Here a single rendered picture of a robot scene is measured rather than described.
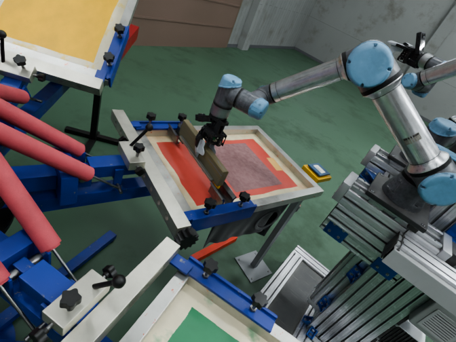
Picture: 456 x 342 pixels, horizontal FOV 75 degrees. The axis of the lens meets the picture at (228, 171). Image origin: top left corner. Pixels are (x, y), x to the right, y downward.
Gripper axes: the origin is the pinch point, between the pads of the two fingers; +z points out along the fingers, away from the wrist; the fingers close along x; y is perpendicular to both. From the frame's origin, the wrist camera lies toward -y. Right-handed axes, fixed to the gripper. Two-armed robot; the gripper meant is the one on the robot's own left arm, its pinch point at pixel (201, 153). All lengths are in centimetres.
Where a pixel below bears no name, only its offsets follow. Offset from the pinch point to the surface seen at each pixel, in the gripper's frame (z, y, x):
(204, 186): 9.5, 10.5, -0.8
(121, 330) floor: 105, 18, -24
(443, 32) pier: -102, -293, 865
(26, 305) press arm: 12, 37, -66
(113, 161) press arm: 0.8, 0.3, -36.2
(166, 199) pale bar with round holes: 0.9, 21.6, -25.2
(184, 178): 9.4, 4.7, -7.4
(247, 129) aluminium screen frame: 6, -26, 48
